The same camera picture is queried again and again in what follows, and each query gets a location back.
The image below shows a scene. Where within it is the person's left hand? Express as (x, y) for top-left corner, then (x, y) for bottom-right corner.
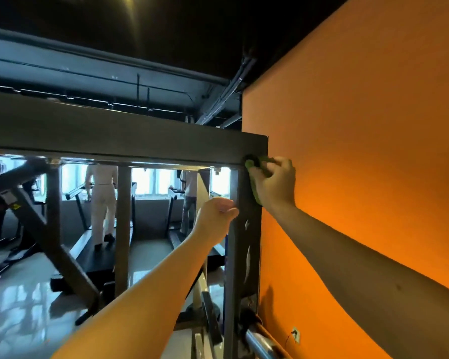
(190, 197), (241, 248)

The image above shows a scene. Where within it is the person's right forearm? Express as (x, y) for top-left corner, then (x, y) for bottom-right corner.
(268, 201), (449, 359)

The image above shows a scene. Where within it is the chrome weight storage peg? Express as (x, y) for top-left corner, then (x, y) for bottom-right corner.
(241, 324), (287, 359)

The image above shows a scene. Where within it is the person's right hand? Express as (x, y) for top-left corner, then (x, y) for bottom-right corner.
(244, 155), (297, 215)

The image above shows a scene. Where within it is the black treadmill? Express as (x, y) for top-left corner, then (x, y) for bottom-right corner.
(49, 183), (137, 295)
(166, 189), (227, 271)

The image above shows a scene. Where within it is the large bright window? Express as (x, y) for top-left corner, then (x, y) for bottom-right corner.
(58, 164), (88, 196)
(131, 167), (233, 199)

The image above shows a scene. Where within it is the green cleaning cloth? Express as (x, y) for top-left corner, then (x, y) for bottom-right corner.
(242, 153), (279, 208)

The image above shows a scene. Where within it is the person's left forearm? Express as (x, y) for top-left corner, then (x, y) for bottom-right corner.
(51, 234), (214, 359)

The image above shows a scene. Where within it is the grey steel gym machine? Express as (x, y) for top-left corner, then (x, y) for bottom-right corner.
(0, 89), (269, 359)

